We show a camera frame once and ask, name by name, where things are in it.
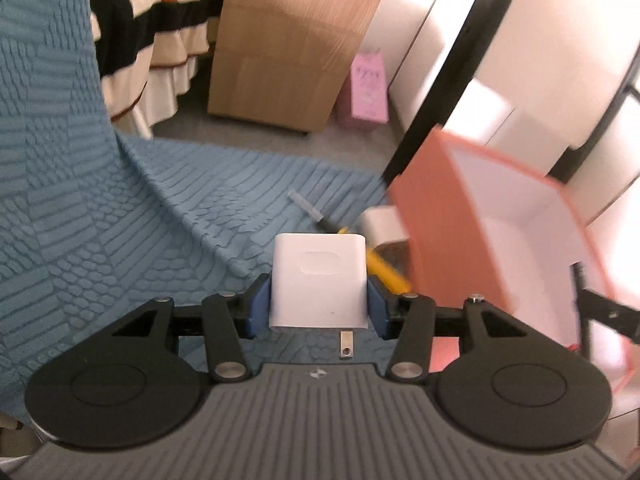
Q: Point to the beige rod with dark tip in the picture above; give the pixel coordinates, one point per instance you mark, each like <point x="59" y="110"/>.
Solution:
<point x="10" y="421"/>

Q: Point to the blue textured blanket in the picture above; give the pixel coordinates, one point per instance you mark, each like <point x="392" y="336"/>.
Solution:
<point x="100" y="210"/>

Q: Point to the wooden nightstand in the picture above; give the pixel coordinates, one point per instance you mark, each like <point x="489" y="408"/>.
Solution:
<point x="295" y="45"/>

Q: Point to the white charger with oval port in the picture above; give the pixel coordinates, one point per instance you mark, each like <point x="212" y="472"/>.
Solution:
<point x="320" y="280"/>

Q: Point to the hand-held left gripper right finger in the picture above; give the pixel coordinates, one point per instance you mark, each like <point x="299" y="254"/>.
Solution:
<point x="377" y="310"/>

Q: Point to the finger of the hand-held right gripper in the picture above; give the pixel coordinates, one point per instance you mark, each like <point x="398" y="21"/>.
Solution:
<point x="612" y="317"/>

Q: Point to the pink patterned bag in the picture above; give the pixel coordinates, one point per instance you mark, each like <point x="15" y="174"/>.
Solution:
<point x="367" y="87"/>

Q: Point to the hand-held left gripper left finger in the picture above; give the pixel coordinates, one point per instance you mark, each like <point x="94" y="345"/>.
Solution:
<point x="257" y="310"/>

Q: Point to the orange box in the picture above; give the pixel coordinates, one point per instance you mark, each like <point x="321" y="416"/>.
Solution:
<point x="435" y="230"/>

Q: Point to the white black-framed cabinet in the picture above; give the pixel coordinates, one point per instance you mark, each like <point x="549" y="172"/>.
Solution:
<point x="550" y="60"/>

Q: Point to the striped bed quilt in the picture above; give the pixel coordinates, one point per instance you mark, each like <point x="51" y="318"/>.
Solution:
<point x="145" y="35"/>

